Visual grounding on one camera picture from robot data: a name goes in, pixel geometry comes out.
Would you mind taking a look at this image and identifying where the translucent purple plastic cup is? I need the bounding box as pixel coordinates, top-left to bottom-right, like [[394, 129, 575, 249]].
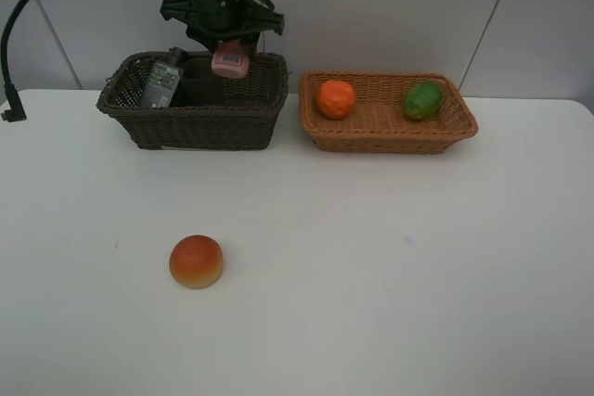
[[180, 57, 223, 107]]

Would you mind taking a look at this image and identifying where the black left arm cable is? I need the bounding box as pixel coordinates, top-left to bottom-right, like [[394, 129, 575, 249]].
[[0, 0, 117, 124]]

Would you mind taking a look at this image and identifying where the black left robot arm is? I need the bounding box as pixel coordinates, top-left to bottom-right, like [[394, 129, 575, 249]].
[[160, 0, 284, 52]]

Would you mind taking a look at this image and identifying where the round orange bread bun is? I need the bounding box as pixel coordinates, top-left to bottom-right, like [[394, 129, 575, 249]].
[[169, 235, 224, 289]]

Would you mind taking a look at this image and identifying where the dark brown wicker basket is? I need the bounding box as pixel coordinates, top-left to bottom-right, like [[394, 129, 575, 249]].
[[97, 51, 289, 151]]

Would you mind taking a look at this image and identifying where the orange tangerine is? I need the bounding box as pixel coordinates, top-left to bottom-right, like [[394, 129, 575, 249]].
[[316, 80, 356, 120]]

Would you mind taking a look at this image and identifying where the green lime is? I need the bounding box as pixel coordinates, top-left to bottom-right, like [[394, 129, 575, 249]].
[[403, 82, 443, 121]]

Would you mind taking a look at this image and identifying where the light orange wicker basket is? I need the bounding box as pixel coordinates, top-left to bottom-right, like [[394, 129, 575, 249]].
[[299, 70, 479, 154]]

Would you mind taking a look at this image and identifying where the pink lotion bottle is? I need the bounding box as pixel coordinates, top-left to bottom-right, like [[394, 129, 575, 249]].
[[211, 40, 255, 79]]

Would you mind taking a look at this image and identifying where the dark green Mentholatum bottle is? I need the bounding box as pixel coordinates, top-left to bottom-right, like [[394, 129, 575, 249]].
[[139, 47, 189, 109]]

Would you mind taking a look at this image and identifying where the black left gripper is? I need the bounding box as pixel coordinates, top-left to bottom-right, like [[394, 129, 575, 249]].
[[160, 0, 284, 56]]

